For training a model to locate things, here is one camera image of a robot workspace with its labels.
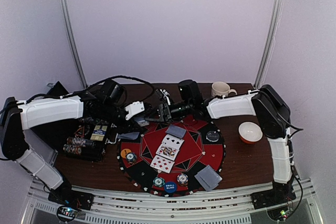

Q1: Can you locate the chrome case handle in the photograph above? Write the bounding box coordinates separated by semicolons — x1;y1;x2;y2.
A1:
106;123;118;145

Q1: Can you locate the green blue 50 chip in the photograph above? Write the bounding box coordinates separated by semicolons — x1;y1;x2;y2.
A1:
153;177;165;187

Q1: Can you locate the mixed colour chip stack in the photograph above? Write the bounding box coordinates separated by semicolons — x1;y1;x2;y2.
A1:
125;152;138;164

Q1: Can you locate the right aluminium frame post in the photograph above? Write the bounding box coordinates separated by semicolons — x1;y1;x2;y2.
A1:
254;0;284;88

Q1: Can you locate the black dealer button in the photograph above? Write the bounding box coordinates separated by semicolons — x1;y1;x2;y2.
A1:
206;131;220;142

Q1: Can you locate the blue backed card deck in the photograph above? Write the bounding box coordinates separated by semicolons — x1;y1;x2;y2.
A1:
134;117;150;127

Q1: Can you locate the round red black poker mat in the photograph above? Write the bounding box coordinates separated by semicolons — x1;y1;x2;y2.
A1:
117;115;226;197

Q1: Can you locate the blue white 100 chip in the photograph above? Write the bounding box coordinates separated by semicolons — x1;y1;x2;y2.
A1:
176;173;188;186

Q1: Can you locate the orange big blind button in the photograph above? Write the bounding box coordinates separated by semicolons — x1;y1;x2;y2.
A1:
120;148;132;158

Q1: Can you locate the nine of diamonds card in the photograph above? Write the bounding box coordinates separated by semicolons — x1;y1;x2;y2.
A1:
150;155;175;173

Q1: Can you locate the king face up card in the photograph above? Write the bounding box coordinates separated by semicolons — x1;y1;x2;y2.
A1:
156;144;179;161

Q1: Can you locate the three of spades card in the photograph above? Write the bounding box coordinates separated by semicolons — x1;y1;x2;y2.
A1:
162;134;184;150

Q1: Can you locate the blue small blind button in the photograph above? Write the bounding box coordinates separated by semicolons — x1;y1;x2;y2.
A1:
164;182;177;193

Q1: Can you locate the top multicolour chip row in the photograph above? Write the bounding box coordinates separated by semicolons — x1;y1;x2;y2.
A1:
78;117;109;125

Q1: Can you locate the white orange bowl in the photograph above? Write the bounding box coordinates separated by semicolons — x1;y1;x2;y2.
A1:
238;122;263;144

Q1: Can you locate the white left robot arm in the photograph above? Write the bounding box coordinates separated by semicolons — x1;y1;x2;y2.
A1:
1;78;146;205

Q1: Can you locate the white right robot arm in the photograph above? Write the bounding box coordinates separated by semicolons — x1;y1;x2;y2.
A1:
145;80;294;204

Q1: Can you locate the red triangle dice pack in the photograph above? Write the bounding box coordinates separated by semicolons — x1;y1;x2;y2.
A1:
74;125;86;138

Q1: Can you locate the cream patterned ceramic mug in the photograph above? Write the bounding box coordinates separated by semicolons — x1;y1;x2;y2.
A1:
211;81;237;97

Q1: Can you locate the black poker chip case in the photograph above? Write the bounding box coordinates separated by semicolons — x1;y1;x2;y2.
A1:
20;80;124;161

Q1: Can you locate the Texas Hold'em card box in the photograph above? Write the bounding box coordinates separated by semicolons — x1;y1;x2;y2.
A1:
90;125;108;142

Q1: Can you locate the black 100 chip stack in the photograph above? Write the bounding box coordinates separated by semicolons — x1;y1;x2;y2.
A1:
67;137;95;148

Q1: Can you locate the face down card seat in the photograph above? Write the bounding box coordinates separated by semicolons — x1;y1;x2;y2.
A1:
194;174;212;191

